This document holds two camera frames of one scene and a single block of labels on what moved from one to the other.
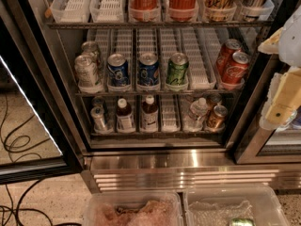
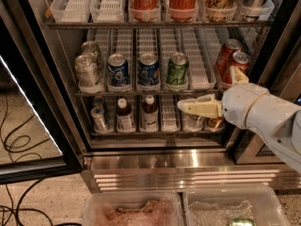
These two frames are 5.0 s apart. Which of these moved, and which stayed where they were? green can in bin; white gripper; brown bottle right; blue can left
Moved: white gripper
Stayed: green can in bin; brown bottle right; blue can left
